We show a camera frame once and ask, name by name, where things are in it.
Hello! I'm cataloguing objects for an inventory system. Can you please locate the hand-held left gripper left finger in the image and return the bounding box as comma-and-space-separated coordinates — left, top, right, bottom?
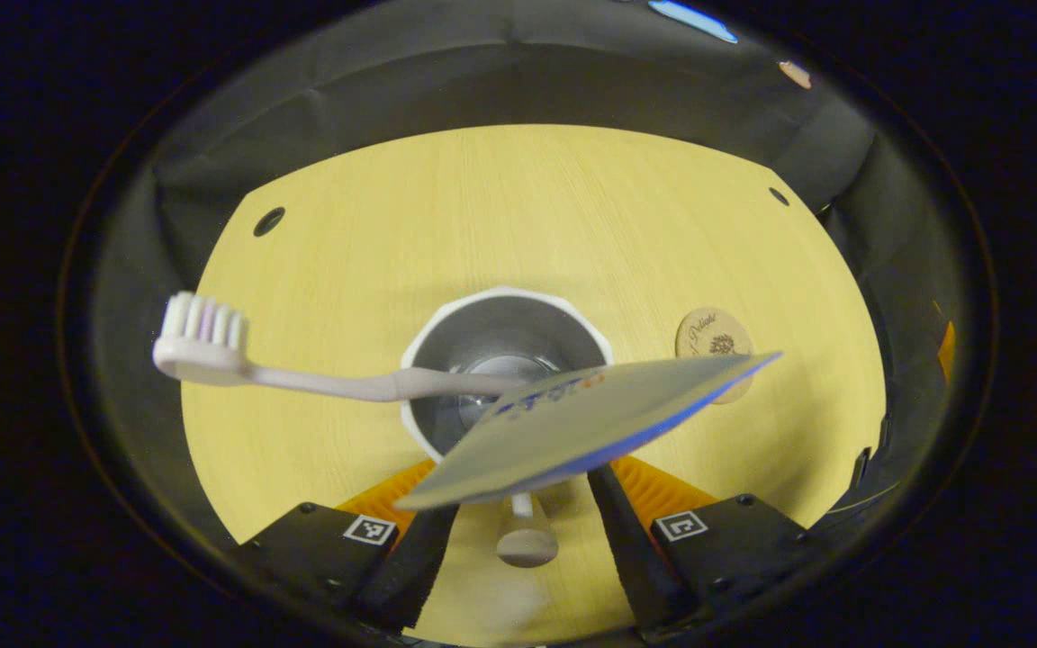
235, 459, 462, 631

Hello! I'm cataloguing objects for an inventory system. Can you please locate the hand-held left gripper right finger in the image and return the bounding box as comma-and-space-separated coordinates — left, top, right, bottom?
586, 454, 832, 642

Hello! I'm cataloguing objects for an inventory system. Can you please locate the white toothpaste tube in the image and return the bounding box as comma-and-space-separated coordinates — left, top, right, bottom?
392, 351, 783, 512

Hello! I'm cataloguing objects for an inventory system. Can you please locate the round cork coaster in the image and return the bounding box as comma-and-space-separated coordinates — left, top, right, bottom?
674, 307, 755, 405

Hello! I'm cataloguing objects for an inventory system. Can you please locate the white cup with wooden handle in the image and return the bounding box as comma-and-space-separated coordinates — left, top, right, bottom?
400, 286, 615, 568

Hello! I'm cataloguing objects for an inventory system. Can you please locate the white toothbrush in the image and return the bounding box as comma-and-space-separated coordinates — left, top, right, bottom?
152, 291, 528, 404

